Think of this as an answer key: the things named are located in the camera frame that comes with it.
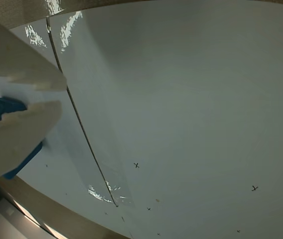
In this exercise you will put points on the clear tape strip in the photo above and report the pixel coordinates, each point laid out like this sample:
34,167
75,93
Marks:
99,129

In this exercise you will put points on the blue cube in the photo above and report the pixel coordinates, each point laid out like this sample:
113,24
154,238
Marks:
4,109

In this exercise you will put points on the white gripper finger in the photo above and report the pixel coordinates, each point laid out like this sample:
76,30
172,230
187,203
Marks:
14,62
19,139

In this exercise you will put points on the white paper sheet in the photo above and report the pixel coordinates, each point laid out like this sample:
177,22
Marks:
193,112
64,159

